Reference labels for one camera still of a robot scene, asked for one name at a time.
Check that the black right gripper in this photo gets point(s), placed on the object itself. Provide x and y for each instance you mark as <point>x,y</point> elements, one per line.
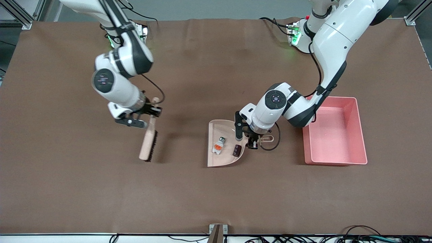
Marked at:
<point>149,108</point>

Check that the table cover cloth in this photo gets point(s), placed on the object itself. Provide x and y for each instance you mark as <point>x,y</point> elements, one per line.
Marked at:
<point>189,199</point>

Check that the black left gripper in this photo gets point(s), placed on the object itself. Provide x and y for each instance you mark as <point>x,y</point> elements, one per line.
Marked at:
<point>252,139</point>

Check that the aluminium frame profile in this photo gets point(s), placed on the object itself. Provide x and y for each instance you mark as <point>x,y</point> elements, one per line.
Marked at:
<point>20,15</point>
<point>416,13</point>

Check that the white and orange electronic part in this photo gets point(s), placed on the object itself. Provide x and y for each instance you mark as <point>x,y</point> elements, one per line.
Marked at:
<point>218,145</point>

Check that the beige brush with black bristles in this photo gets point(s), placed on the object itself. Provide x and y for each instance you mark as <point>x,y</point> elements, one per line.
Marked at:
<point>148,141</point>

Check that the beige plastic dustpan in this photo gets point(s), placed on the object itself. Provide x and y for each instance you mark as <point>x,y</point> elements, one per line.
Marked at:
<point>222,160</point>

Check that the pink plastic bin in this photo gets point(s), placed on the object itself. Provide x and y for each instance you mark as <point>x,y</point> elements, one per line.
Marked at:
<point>337,138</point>

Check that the black electronic part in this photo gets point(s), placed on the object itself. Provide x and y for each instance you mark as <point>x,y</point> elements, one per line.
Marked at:
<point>237,151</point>

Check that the metal table clamp bracket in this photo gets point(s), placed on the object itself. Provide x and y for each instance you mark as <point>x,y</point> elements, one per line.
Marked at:
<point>218,233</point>

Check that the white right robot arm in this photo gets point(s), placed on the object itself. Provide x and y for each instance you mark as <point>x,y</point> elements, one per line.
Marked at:
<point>125,60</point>

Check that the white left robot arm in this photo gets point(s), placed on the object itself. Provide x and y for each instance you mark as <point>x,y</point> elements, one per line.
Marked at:
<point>334,37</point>

